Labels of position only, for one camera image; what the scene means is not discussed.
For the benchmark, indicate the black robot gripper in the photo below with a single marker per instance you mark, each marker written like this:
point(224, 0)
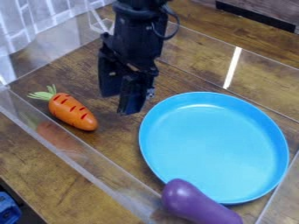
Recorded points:
point(129, 49)

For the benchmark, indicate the orange toy carrot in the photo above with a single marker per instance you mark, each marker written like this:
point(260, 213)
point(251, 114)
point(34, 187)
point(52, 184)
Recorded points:
point(66, 109)

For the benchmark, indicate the blue round plastic tray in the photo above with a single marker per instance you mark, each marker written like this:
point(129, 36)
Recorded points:
point(217, 142)

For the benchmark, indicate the white checkered curtain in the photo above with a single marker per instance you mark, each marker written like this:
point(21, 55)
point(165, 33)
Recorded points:
point(40, 30)

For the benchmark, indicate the dark baseboard strip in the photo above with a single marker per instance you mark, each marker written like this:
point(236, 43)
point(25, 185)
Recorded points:
point(255, 16)

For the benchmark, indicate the purple toy eggplant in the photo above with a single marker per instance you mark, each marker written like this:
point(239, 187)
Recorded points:
point(188, 203)

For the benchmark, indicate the blue plastic object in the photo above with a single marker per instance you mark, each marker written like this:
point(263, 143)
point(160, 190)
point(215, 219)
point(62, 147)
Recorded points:
point(9, 210)

